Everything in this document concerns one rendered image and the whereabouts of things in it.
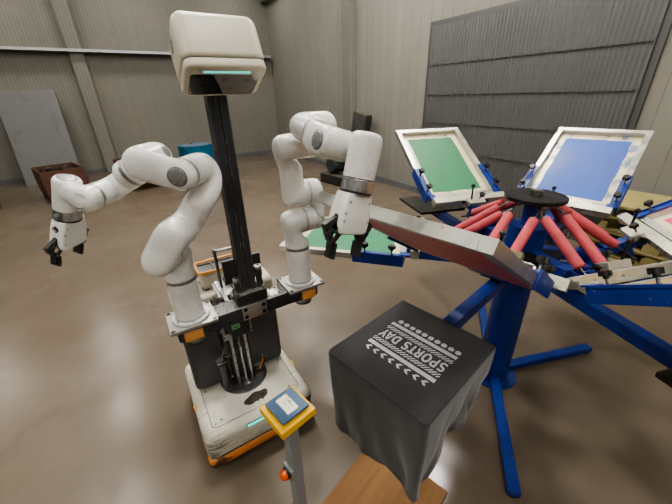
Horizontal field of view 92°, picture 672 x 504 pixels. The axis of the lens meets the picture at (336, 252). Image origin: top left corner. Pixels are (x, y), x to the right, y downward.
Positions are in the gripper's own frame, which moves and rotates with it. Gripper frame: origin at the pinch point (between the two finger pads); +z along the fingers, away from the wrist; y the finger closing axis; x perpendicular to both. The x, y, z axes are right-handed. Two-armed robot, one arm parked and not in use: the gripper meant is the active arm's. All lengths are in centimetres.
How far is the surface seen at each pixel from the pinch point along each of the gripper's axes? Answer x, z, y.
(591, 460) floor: 65, 106, -162
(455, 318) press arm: 1, 34, -82
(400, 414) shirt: 13, 51, -28
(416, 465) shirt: 21, 68, -33
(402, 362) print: 2, 44, -42
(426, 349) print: 4, 40, -54
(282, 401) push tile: -14, 54, -1
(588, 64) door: -61, -191, -422
